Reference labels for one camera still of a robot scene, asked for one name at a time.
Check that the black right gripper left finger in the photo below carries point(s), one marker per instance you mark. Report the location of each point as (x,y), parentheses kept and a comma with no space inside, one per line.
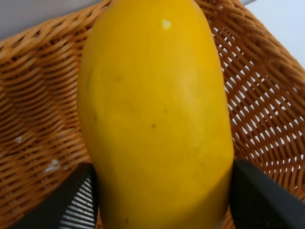
(72,205)

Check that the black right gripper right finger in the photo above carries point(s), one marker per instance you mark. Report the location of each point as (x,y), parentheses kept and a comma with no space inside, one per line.
(257,202)

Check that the orange woven basket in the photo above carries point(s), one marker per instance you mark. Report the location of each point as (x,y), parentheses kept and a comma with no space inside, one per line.
(40,138)

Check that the yellow mango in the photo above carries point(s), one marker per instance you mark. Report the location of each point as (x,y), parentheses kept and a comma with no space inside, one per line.
(154,116)

